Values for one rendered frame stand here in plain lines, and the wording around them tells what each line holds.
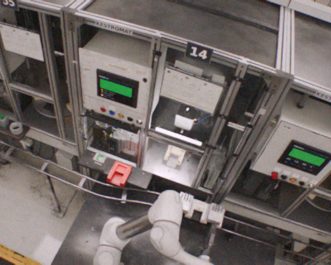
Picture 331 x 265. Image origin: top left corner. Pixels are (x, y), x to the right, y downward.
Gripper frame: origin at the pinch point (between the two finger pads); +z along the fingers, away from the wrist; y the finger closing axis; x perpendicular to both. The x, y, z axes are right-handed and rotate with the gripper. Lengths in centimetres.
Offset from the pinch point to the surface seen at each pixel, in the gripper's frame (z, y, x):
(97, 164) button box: 15, 7, 89
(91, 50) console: 30, 90, 98
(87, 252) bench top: -37, -24, 75
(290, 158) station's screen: 22, 68, -22
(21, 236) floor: -31, -93, 151
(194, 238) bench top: -0.8, -22.5, 7.2
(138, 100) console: 27, 68, 68
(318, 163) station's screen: 22, 71, -37
